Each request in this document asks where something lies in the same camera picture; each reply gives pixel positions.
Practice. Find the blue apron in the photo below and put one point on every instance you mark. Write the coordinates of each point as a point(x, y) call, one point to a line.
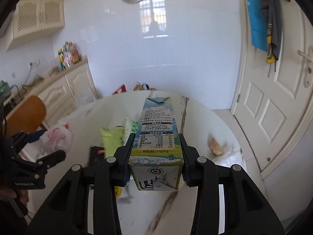
point(257, 24)

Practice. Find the light green snack packet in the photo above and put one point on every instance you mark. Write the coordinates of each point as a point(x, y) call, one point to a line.
point(112, 137)

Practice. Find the pink white plastic bag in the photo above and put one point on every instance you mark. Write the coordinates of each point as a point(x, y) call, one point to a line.
point(56, 138)

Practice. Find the dark grey apron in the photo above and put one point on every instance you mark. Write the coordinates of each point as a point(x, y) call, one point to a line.
point(271, 11)

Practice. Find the silver door handle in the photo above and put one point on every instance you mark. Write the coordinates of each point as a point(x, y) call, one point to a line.
point(308, 68)

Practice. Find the white panel door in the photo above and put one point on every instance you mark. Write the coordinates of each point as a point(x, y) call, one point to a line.
point(274, 112)

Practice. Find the green white milk carton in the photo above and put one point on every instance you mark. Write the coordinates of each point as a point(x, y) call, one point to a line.
point(156, 144)

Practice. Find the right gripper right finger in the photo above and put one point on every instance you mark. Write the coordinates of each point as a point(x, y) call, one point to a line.
point(246, 209)

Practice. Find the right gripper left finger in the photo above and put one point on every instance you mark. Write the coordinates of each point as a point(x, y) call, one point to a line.
point(65, 210)

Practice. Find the brown bread piece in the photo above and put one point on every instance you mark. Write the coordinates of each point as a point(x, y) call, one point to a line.
point(215, 148)

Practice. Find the clear plastic bag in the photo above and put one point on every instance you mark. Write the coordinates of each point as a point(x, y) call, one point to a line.
point(230, 157)

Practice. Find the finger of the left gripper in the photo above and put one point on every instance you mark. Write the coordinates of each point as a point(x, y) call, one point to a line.
point(51, 160)
point(22, 138)

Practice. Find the bottles on counter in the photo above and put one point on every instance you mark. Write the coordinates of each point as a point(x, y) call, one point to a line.
point(69, 54)

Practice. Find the cream upper wall cabinets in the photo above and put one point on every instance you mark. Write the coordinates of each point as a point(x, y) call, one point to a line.
point(32, 19)

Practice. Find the round white marble table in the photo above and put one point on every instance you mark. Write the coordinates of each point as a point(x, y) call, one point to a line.
point(151, 210)

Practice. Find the black snack packet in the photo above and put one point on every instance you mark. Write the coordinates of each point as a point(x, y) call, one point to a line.
point(97, 154)

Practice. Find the person's left hand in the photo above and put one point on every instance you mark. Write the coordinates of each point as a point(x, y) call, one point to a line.
point(5, 193)

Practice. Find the brown wooden chair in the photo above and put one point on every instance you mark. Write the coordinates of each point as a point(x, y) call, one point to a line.
point(28, 116)

